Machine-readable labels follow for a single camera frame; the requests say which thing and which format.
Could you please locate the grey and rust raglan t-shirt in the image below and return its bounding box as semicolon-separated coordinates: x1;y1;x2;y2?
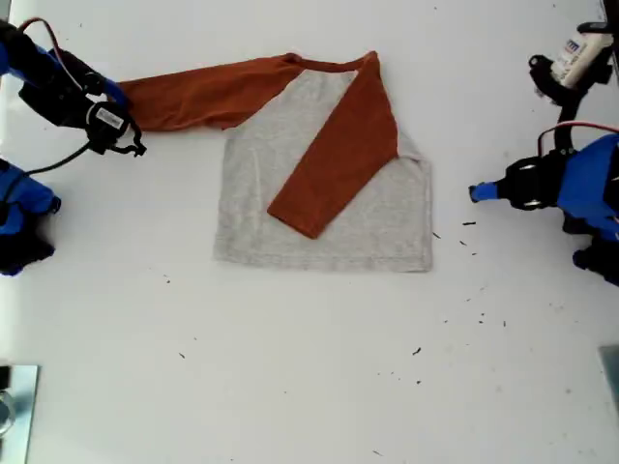
115;50;433;275

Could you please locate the arm red white wire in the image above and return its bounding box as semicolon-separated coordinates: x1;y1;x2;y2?
18;17;86;96

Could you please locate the black camera cable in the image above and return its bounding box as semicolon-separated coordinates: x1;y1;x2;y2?
26;142;93;176

